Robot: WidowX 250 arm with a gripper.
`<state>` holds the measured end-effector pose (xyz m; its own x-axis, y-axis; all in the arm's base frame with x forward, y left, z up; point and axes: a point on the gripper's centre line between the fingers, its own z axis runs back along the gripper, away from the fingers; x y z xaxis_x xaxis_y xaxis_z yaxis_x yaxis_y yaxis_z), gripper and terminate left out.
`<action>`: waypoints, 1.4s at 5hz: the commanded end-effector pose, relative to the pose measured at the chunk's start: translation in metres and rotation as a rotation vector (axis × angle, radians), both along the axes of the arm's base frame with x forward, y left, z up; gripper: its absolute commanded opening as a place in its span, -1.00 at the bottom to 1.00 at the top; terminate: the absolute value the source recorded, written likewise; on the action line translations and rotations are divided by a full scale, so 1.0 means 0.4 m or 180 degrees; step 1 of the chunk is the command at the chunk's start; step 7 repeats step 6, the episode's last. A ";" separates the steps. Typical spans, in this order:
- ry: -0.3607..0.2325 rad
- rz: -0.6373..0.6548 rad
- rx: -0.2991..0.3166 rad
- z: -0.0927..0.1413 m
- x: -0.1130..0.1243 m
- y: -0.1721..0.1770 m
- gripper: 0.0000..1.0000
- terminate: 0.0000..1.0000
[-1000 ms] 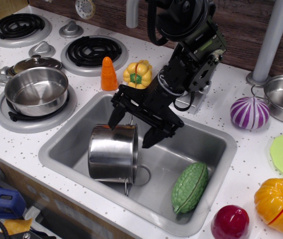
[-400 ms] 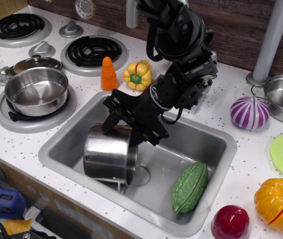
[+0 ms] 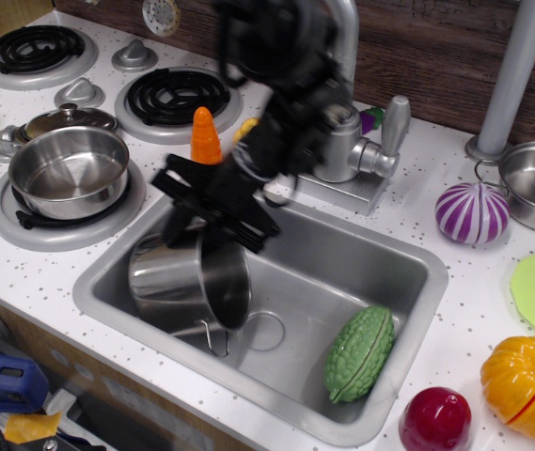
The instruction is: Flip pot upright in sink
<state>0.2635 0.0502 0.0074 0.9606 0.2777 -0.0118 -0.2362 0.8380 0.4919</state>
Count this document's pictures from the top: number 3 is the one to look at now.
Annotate silver stove knob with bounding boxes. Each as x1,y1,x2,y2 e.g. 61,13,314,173
111,39,158,73
54,77,105,108

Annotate purple white onion toy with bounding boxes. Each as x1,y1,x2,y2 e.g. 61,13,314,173
434,182,510,244

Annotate front stove burner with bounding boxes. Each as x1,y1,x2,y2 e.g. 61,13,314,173
0,163,146,252

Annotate steel saucepan on burner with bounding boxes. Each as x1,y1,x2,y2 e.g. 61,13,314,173
8,126,130,220

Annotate lower silver stove knob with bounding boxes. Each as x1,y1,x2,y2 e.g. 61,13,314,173
54,77,105,108

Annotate silver toy faucet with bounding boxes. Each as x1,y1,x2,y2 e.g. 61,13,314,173
266,0,412,217

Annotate blue clamp tool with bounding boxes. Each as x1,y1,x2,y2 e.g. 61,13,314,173
0,354,49,413

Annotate steel pot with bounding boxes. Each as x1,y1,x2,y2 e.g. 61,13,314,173
128,226,251,358

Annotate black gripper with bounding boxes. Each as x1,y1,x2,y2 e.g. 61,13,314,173
151,154,279,257

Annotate steel pot lid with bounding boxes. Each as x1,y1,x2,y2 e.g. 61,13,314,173
13,103,118,144

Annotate green bitter melon toy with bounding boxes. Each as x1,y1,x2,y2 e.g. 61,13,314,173
323,306,395,404

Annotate grey vertical pole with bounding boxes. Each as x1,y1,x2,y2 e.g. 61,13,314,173
465,0,535,165

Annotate orange pumpkin toy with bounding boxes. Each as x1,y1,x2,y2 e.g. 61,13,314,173
480,336,535,440

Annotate hanging strainer spoon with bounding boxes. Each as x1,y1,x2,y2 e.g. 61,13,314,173
142,0,181,38

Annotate dark red apple toy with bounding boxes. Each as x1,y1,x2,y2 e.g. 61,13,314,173
399,387,472,450

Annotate stainless steel sink basin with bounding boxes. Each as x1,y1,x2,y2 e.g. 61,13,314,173
73,199,448,447

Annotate yellow bell pepper toy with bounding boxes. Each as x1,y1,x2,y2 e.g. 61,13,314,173
232,117,260,145

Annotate small purple eggplant toy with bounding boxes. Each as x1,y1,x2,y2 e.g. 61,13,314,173
359,106,385,134

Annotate back left stove burner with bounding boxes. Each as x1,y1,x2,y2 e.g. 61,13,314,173
0,25,98,91

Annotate upper silver stove knob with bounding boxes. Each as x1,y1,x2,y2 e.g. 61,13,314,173
111,39,158,73

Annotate yellow cloth piece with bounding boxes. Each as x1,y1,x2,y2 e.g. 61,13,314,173
4,412,62,444

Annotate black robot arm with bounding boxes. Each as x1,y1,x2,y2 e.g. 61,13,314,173
152,1,352,253

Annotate orange carrot toy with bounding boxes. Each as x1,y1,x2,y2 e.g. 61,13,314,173
190,106,223,165

